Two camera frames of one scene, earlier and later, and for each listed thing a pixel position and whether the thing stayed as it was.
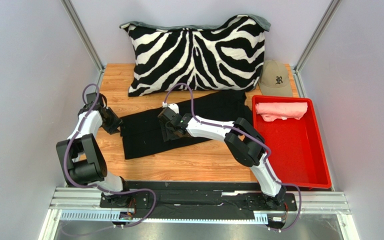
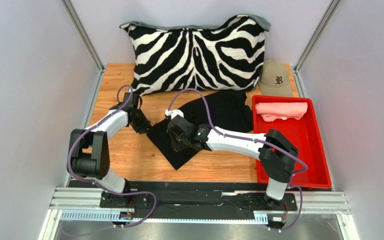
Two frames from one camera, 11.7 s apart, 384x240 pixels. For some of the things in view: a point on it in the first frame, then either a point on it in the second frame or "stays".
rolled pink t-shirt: (271, 111) stays
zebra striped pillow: (166, 59) stays
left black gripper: (112, 129) → (145, 124)
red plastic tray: (290, 128) stays
